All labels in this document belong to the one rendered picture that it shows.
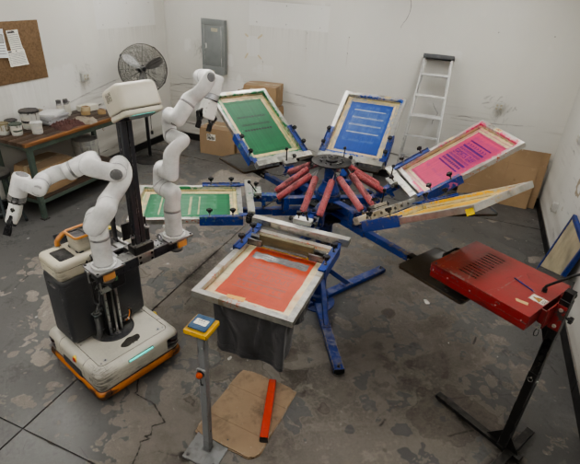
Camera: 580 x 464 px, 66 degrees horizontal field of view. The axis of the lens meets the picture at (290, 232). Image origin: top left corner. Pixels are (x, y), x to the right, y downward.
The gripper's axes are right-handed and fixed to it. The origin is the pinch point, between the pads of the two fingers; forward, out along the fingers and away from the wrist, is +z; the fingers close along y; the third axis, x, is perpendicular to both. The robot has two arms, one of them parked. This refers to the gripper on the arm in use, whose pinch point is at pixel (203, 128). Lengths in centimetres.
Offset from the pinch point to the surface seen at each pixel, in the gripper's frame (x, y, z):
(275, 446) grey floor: 78, -45, 168
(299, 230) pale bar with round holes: 40, -71, 44
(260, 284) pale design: 49, -23, 74
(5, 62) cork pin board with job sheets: -354, -88, -14
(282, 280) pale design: 56, -33, 69
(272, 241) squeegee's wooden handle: 35, -49, 53
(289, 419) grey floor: 75, -64, 160
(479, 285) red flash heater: 153, -62, 37
